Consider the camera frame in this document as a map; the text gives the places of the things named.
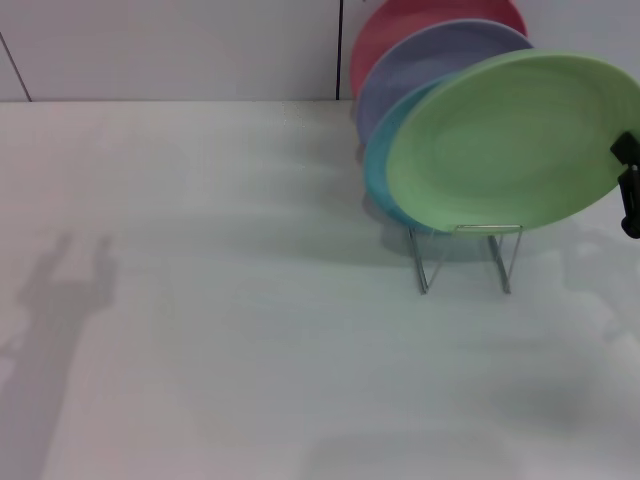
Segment teal blue round plate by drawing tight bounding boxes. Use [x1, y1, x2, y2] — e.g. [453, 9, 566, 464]
[363, 72, 467, 234]

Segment red round plate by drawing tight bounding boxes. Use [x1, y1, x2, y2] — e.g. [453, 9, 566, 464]
[349, 0, 529, 99]

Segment silver wire plate rack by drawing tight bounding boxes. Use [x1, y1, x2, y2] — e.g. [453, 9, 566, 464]
[408, 223, 525, 296]

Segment purple round plate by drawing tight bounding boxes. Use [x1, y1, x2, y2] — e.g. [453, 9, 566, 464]
[354, 18, 536, 145]

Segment green round plate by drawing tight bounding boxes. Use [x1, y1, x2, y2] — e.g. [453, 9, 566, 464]
[385, 49, 640, 237]

